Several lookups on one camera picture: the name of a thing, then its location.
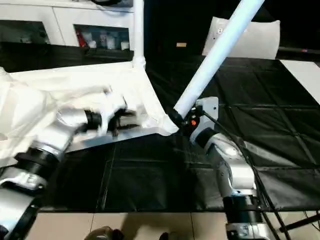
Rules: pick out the white plastic table top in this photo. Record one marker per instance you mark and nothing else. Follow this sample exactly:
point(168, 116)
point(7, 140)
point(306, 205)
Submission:
point(50, 95)

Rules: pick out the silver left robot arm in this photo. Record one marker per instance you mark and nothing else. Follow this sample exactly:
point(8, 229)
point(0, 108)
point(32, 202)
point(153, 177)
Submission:
point(50, 145)

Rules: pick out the small brown block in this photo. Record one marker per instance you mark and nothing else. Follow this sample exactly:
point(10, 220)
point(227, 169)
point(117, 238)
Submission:
point(181, 45)

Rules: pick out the black work mat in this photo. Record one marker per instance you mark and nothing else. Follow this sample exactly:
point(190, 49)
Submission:
point(270, 130)

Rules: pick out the white plastic bag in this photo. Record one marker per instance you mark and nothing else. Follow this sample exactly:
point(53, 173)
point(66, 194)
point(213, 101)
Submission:
point(255, 40)

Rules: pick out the grey left robot foot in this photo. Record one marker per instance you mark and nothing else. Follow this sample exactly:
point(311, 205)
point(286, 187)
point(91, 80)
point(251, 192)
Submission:
point(102, 234)

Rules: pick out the grey robot foot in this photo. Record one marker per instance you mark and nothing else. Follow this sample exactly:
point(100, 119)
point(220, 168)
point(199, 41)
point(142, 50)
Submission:
point(102, 234)
point(165, 236)

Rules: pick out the white cabinet with glass doors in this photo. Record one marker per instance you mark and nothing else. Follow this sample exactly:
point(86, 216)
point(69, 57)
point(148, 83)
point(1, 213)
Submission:
point(60, 22)

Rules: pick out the grey right robot foot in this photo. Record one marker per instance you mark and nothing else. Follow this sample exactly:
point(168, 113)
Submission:
point(165, 236)

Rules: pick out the flat white board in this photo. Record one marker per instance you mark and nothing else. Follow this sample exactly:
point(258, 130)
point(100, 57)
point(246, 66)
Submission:
point(305, 80)

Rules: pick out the black floor stand bar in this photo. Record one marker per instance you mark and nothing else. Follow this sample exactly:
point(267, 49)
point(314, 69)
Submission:
point(300, 222)

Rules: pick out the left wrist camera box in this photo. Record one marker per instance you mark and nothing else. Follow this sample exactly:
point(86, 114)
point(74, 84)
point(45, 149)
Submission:
point(112, 107)

